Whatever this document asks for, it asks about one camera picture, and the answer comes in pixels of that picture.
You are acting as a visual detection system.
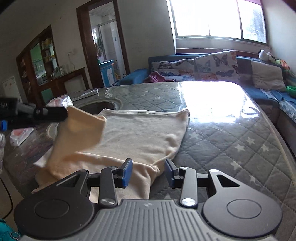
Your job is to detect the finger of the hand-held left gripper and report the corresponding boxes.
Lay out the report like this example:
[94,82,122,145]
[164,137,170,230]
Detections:
[32,107,69,123]

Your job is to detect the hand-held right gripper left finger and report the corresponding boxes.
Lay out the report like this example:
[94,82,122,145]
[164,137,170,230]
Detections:
[50,158,133,207]

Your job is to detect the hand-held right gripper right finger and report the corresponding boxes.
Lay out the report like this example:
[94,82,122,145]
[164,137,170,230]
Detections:
[165,158,243,207]

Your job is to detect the cream cloth garment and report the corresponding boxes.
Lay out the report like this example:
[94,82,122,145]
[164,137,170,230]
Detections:
[31,105,190,202]

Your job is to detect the white pink tissue pack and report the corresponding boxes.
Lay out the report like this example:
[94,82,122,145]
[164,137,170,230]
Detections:
[45,96,73,108]

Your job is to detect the white appliance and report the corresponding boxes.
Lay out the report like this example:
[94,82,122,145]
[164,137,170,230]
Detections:
[2,76,19,98]

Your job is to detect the white red print packet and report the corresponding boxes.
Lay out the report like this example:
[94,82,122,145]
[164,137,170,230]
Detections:
[10,127,35,147]

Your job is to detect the metal pots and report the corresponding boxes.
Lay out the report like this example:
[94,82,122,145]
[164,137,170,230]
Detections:
[51,66,64,78]

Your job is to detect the wooden shelf cabinet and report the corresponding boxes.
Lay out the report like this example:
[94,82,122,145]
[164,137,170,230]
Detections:
[16,25,57,105]

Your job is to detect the dark wooden sideboard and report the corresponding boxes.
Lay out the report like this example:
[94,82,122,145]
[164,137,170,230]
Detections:
[38,67,86,102]

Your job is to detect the blue cabinet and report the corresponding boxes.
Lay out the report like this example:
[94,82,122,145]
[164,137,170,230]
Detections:
[98,60,116,87]

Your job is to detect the blue sofa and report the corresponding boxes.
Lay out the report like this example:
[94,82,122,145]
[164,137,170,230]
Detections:
[116,50,296,126]

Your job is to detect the pink cloth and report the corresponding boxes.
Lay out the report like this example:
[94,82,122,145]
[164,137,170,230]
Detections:
[143,71,166,83]

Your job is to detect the wide butterfly print cushion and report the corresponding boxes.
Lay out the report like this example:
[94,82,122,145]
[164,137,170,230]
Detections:
[151,58,196,81]

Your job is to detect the square butterfly print cushion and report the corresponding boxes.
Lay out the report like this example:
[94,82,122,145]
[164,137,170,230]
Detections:
[195,50,241,81]

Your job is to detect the teal jacket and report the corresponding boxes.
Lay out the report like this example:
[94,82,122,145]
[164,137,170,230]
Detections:
[0,219,22,241]

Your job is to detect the blue patterned sofa cover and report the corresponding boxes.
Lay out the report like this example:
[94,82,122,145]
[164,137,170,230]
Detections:
[259,88,296,123]

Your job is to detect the grey pillow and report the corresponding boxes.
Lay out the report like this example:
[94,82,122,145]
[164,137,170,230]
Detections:
[250,60,287,91]

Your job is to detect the panda plush toy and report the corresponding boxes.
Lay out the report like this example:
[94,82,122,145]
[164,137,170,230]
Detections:
[258,49,273,61]

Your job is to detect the window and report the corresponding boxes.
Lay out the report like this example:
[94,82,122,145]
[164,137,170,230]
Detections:
[166,0,267,44]

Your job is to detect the dark wooden door frame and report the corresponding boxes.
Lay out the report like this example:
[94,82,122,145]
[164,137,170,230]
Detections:
[76,0,130,88]

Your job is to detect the black cable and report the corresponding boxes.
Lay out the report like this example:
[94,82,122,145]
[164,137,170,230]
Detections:
[0,178,13,218]

